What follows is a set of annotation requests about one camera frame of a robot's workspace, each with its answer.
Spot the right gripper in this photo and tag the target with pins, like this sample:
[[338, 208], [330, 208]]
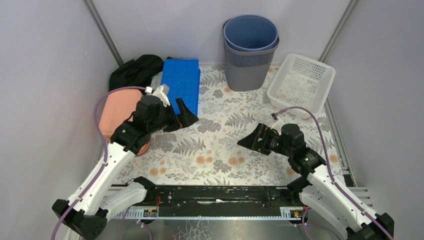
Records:
[[250, 141]]

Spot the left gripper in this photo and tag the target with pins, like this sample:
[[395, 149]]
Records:
[[177, 117]]

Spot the blue divided plastic tray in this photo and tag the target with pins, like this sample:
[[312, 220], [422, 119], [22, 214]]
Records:
[[182, 76]]

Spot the pink plastic basket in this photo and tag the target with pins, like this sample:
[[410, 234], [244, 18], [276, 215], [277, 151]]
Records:
[[118, 107]]

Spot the white plastic basket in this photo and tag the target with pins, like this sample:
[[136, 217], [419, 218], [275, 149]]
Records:
[[301, 82]]

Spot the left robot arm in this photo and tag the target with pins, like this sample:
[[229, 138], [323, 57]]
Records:
[[112, 155]]

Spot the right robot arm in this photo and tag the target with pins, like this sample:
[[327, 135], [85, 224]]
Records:
[[317, 187]]

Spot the floral table mat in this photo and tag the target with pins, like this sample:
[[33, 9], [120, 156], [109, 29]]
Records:
[[207, 152]]

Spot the black cloth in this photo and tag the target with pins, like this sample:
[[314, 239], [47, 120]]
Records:
[[136, 72]]

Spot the grey waste bin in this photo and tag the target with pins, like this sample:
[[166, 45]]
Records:
[[246, 70]]

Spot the blue inner bucket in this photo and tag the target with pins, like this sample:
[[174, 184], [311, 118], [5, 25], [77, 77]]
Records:
[[250, 33]]

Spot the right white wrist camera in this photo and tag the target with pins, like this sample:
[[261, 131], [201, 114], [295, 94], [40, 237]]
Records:
[[277, 124]]

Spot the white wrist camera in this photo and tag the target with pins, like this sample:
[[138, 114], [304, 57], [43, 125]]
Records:
[[161, 92], [277, 124]]

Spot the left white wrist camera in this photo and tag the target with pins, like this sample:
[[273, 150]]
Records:
[[161, 92]]

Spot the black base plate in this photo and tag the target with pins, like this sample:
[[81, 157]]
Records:
[[214, 201]]

